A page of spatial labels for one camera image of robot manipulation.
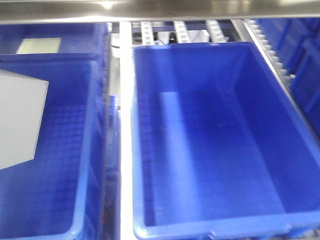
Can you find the gray square hollow base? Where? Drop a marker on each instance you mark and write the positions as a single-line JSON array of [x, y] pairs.
[[22, 102]]

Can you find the large empty blue bin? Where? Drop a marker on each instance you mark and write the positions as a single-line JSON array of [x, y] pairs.
[[218, 148]]

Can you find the blue bin at left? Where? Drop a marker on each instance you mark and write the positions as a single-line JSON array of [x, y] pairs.
[[58, 194]]

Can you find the blue bin with label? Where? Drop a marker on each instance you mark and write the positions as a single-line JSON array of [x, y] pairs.
[[61, 40]]

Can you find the steel shelf front beam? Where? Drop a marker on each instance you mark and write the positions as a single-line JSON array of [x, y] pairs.
[[77, 11]]

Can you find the white roller conveyor rail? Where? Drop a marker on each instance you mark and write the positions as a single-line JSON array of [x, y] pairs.
[[271, 54]]

